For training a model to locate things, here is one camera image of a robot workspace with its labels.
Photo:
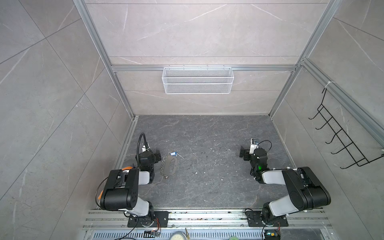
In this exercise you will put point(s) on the orange plush shark toy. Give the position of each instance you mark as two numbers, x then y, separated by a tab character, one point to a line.
127	168

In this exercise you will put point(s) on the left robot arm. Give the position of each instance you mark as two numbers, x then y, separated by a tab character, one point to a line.
121	191

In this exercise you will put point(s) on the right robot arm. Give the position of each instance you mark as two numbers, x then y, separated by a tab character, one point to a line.
305	190

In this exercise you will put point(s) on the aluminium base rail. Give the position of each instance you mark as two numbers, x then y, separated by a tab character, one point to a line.
207	224

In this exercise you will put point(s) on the white wire mesh basket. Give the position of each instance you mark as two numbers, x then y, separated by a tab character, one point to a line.
197	80

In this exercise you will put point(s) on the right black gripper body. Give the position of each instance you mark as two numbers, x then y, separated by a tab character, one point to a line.
246	153

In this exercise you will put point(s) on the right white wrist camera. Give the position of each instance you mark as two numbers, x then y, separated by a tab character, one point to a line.
254	145

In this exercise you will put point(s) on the black wire hook rack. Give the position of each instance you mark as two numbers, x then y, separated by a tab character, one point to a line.
339	133

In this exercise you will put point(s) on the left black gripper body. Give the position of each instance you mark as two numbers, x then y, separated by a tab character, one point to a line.
156	155

